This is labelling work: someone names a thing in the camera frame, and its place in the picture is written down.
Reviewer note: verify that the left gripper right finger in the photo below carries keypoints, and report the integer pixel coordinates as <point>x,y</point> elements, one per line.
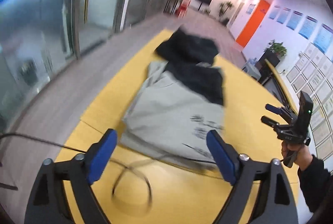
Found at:
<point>274,202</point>

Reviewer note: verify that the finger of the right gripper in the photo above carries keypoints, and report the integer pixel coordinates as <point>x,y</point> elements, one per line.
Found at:
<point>273,109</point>
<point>269,122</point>

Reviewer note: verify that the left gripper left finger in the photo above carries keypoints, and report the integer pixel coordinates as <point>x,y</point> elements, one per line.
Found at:
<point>48,202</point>

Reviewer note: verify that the beige and black jacket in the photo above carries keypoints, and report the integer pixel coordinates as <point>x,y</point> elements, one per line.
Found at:
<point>173,111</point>

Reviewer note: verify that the right forearm black sleeve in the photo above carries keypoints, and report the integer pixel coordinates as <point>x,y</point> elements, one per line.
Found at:
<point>315,183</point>

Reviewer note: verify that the person's right hand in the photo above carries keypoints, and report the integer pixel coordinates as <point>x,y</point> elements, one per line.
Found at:
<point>303,158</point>

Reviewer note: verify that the yellow side table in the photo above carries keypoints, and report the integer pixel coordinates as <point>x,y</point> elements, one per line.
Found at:
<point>286,96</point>

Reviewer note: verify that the potted plant on cabinet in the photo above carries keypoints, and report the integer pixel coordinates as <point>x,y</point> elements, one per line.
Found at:
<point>277,48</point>

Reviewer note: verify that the orange door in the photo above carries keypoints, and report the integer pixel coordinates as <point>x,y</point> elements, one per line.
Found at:
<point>253,23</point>

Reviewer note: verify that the black folded garment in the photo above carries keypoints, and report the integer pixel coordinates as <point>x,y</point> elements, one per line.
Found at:
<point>182,47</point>

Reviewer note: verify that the tall potted plant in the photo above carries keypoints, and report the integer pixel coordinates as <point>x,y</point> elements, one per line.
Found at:
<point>223,8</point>

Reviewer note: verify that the red boxes stack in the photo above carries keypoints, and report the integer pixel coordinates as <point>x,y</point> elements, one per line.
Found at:
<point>182,9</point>

